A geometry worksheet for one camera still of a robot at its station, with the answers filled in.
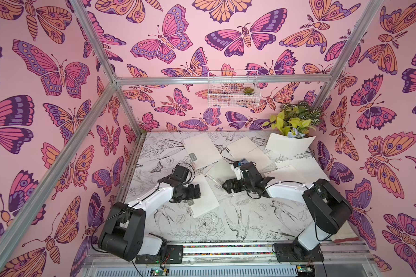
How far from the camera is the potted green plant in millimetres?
911

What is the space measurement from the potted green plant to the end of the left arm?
56 centimetres

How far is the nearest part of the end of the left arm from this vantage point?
655mm
